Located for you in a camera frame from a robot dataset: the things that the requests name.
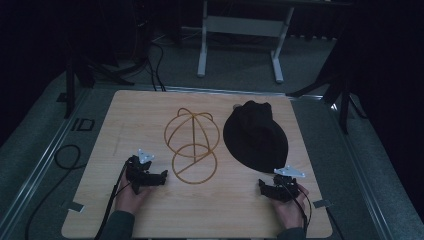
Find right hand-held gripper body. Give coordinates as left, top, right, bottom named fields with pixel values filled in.
left=270, top=165, right=307, bottom=203

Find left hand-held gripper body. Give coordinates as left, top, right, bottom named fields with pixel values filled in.
left=125, top=148, right=156, bottom=195

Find person's right hand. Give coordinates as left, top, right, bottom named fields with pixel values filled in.
left=270, top=184, right=310, bottom=230

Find person's left hand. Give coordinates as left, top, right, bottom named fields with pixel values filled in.
left=114, top=171, right=158, bottom=216

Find black brimmed hat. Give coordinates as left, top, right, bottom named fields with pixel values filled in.
left=222, top=100, right=290, bottom=174

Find black tripod stand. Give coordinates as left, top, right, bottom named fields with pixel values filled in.
left=63, top=39, right=136, bottom=120
left=287, top=63, right=368, bottom=136

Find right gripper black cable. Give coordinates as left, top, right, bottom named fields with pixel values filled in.
left=283, top=184, right=313, bottom=231

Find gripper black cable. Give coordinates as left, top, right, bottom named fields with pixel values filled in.
left=283, top=184, right=313, bottom=231
left=93, top=161, right=132, bottom=240

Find gold wire hat stand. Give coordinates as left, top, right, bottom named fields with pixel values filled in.
left=163, top=107, right=221, bottom=186

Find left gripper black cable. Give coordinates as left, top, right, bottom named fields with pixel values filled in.
left=93, top=161, right=132, bottom=240

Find black floor cable loop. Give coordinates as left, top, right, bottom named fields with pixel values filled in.
left=24, top=143, right=83, bottom=240

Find black hanging cables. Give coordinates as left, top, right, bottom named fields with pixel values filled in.
left=145, top=41, right=168, bottom=93

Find white metal table frame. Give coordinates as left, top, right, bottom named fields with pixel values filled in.
left=196, top=0, right=296, bottom=85

